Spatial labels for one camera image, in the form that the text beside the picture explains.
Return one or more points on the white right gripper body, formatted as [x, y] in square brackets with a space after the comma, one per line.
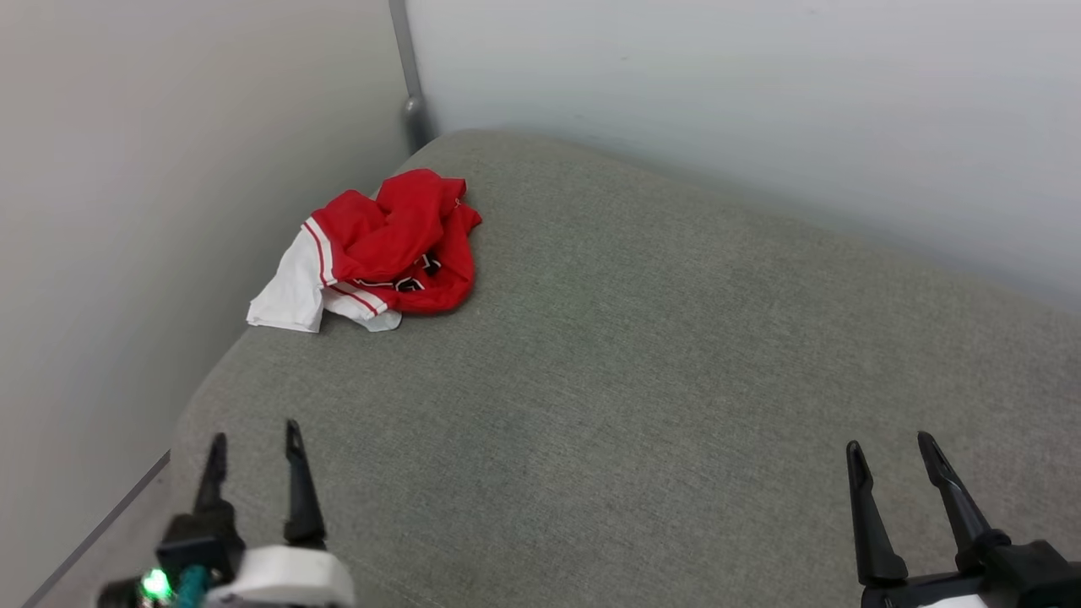
[929, 593]

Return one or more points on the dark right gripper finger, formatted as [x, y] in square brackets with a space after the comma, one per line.
[954, 498]
[870, 523]

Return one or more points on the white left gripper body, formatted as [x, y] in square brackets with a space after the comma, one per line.
[291, 578]

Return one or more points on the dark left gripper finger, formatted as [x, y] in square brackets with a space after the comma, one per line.
[301, 498]
[214, 473]

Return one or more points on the red and white basketball jersey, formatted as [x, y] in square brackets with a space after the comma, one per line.
[397, 228]

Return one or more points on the grey metal pipe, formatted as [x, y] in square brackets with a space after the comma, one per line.
[407, 51]

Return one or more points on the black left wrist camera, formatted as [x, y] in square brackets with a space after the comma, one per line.
[198, 545]

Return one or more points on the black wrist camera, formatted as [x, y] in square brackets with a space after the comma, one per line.
[1034, 574]
[198, 545]

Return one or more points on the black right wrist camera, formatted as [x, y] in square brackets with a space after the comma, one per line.
[1034, 574]

